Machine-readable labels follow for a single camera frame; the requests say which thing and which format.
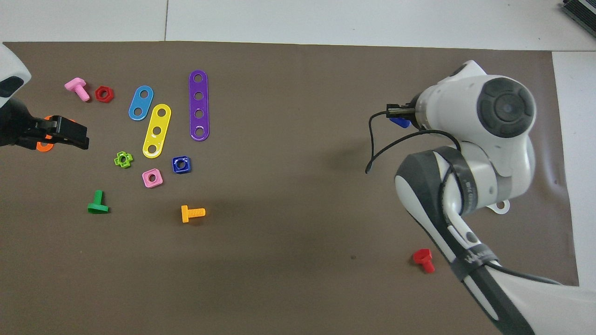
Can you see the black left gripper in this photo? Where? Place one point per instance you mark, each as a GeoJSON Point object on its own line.
{"type": "Point", "coordinates": [16, 123]}

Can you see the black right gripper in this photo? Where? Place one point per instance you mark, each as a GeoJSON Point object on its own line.
{"type": "Point", "coordinates": [415, 114]}

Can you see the blue triangular-head toy bolt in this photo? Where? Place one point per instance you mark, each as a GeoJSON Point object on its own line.
{"type": "Point", "coordinates": [400, 123]}

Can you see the blue square toy nut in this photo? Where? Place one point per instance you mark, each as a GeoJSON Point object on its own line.
{"type": "Point", "coordinates": [175, 160]}

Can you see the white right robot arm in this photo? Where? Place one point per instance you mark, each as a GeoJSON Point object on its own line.
{"type": "Point", "coordinates": [484, 153]}

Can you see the orange angled three-hole plate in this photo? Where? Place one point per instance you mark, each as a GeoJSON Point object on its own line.
{"type": "Point", "coordinates": [44, 149]}

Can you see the pink round-head toy bolt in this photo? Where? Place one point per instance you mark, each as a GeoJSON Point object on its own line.
{"type": "Point", "coordinates": [75, 84]}

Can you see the lime green cross nut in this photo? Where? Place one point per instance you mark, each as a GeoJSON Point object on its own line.
{"type": "Point", "coordinates": [117, 161]}

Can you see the red hexagonal toy nut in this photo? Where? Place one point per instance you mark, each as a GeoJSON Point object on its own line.
{"type": "Point", "coordinates": [99, 90]}

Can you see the blue two-hole strip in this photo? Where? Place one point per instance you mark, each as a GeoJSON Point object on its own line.
{"type": "Point", "coordinates": [141, 103]}

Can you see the dark green toy bolt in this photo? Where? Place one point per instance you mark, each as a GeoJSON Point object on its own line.
{"type": "Point", "coordinates": [98, 207]}

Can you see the pink square toy nut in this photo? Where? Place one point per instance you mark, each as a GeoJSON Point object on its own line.
{"type": "Point", "coordinates": [146, 173]}

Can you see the yellow three-hole strip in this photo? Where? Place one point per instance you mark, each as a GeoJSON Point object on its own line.
{"type": "Point", "coordinates": [159, 122]}

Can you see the purple four-hole strip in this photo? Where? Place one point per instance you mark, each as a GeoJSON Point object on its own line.
{"type": "Point", "coordinates": [198, 104]}

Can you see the orange toy bolt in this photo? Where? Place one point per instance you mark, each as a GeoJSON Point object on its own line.
{"type": "Point", "coordinates": [185, 214]}

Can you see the white curved five-hole plate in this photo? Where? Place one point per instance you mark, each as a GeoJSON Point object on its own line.
{"type": "Point", "coordinates": [500, 211]}

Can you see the brown table mat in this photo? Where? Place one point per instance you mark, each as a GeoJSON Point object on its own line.
{"type": "Point", "coordinates": [326, 232]}

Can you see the red toy bolt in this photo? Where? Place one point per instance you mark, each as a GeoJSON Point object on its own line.
{"type": "Point", "coordinates": [423, 256]}

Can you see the dark grey ribbed device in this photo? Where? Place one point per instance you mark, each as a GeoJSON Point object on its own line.
{"type": "Point", "coordinates": [582, 11]}

